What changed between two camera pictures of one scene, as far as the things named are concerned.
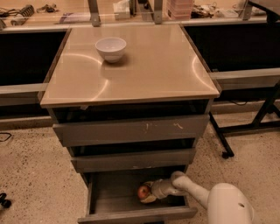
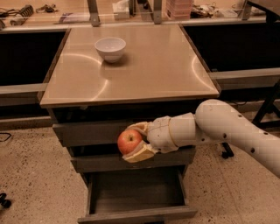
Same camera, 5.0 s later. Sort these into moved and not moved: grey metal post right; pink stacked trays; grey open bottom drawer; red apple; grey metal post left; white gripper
Moved: red apple; white gripper
Not moved: grey metal post right; grey open bottom drawer; grey metal post left; pink stacked trays
